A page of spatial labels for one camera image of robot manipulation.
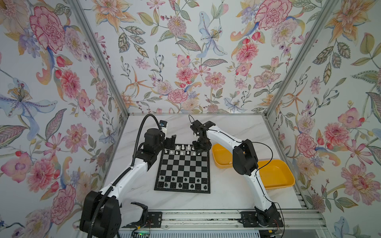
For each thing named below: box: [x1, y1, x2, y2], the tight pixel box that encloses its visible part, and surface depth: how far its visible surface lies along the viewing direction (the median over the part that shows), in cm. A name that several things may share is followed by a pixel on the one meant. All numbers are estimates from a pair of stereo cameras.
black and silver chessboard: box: [153, 143, 211, 194], surface depth 90 cm
